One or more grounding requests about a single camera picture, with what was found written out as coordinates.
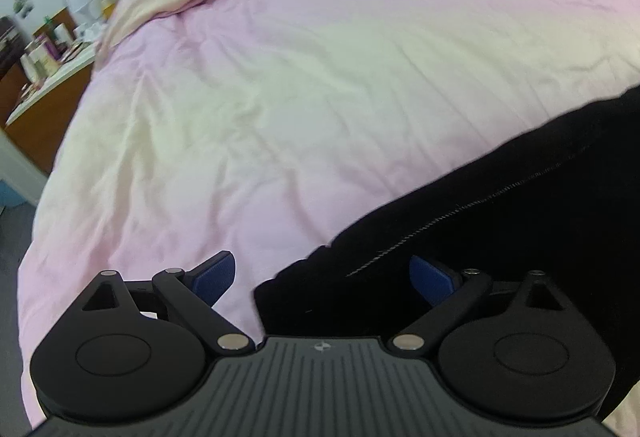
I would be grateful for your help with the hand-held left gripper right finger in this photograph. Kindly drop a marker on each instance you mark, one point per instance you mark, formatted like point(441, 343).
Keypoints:
point(432, 281)

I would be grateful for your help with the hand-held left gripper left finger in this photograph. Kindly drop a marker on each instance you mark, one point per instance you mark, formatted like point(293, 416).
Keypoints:
point(216, 278)

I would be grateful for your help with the black pants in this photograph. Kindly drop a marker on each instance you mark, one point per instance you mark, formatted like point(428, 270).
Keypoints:
point(500, 217)

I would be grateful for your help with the pink duvet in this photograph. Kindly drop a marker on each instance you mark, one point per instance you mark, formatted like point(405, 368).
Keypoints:
point(280, 107)

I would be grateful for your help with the wooden desk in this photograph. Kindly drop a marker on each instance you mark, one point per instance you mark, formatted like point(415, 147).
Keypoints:
point(47, 117)

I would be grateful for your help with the purple box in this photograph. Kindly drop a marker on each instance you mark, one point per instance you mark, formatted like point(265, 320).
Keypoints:
point(51, 51)

